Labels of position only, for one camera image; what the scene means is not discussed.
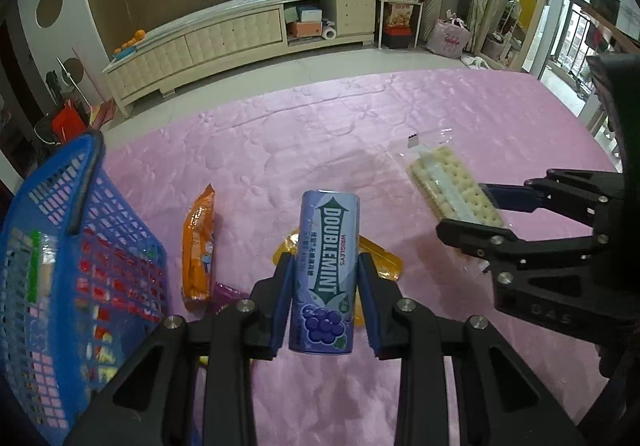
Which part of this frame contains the small orange box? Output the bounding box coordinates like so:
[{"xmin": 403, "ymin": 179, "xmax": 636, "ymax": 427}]
[{"xmin": 287, "ymin": 20, "xmax": 323, "ymax": 39}]

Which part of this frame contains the pile of oranges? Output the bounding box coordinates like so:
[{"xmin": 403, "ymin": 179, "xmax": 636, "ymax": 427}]
[{"xmin": 114, "ymin": 28, "xmax": 147, "ymax": 54}]

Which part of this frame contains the yellow snack packet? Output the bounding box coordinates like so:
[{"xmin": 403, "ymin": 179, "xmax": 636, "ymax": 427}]
[{"xmin": 272, "ymin": 232, "xmax": 405, "ymax": 283}]

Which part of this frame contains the yellow printed snack bag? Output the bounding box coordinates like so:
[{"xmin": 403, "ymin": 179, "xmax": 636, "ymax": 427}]
[{"xmin": 387, "ymin": 3, "xmax": 413, "ymax": 29}]

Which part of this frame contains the white pole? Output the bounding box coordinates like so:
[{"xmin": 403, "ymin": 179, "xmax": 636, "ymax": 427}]
[{"xmin": 56, "ymin": 56, "xmax": 81, "ymax": 101}]

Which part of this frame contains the purple snack packet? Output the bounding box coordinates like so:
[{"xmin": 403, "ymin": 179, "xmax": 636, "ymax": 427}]
[{"xmin": 207, "ymin": 281, "xmax": 243, "ymax": 319}]

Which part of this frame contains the pink tote bag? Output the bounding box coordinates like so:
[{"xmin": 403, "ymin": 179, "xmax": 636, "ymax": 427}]
[{"xmin": 426, "ymin": 10, "xmax": 473, "ymax": 59}]

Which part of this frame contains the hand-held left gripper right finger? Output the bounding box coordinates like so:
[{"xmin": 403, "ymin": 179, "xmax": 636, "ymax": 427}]
[{"xmin": 357, "ymin": 252, "xmax": 588, "ymax": 446}]

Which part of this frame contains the red and black box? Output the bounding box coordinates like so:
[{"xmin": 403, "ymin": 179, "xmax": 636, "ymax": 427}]
[{"xmin": 382, "ymin": 28, "xmax": 413, "ymax": 49}]

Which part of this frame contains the red handled broom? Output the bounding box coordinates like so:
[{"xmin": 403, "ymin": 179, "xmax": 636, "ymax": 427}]
[{"xmin": 72, "ymin": 46, "xmax": 118, "ymax": 129}]

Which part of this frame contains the blue plastic basket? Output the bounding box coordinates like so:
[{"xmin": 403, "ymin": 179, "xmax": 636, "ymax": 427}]
[{"xmin": 0, "ymin": 132, "xmax": 168, "ymax": 446}]

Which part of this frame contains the arched standing mirror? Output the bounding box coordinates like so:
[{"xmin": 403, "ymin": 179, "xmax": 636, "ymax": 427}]
[{"xmin": 475, "ymin": 0, "xmax": 571, "ymax": 79}]

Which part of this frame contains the purple chewing gum can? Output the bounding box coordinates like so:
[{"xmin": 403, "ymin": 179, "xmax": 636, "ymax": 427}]
[{"xmin": 288, "ymin": 190, "xmax": 362, "ymax": 357}]

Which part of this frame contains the red paper bag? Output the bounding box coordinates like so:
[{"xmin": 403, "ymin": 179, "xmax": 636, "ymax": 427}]
[{"xmin": 51, "ymin": 100, "xmax": 91, "ymax": 144}]

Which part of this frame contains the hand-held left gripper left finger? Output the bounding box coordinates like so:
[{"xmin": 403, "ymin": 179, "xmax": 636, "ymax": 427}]
[{"xmin": 62, "ymin": 252, "xmax": 296, "ymax": 446}]

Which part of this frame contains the orange snack packet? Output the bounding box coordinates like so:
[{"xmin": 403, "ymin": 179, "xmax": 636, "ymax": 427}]
[{"xmin": 181, "ymin": 183, "xmax": 217, "ymax": 313}]

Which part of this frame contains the pink quilted tablecloth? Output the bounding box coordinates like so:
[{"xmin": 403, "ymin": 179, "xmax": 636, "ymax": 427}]
[{"xmin": 102, "ymin": 68, "xmax": 621, "ymax": 446}]

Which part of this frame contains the black bag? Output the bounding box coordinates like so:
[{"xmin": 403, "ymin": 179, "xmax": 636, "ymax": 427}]
[{"xmin": 35, "ymin": 116, "xmax": 63, "ymax": 147}]

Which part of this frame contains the cream TV cabinet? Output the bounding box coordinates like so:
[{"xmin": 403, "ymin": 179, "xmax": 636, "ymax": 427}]
[{"xmin": 102, "ymin": 0, "xmax": 378, "ymax": 119}]

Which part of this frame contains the clear cracker pack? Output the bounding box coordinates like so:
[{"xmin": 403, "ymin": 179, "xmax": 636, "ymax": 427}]
[{"xmin": 392, "ymin": 130, "xmax": 506, "ymax": 273}]

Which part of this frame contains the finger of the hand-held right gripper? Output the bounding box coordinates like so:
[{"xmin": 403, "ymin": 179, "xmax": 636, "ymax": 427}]
[
  {"xmin": 436, "ymin": 217, "xmax": 609, "ymax": 277},
  {"xmin": 479, "ymin": 168, "xmax": 626, "ymax": 229}
]

